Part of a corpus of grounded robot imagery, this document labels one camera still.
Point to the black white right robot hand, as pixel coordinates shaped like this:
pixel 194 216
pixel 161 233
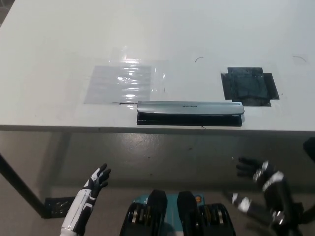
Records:
pixel 273 183

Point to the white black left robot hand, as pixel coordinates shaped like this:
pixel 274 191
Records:
pixel 85 200

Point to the black robot torso teal top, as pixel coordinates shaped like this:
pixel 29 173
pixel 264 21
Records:
pixel 178 214

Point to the black floor plate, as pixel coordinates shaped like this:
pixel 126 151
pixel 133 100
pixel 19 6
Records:
pixel 59 206

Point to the black table leg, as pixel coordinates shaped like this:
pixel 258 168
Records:
pixel 22 186

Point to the black tape patch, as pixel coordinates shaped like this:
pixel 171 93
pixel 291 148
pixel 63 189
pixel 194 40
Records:
pixel 248 86

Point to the clear plastic sheet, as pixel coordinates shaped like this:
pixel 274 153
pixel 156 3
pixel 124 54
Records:
pixel 120 83

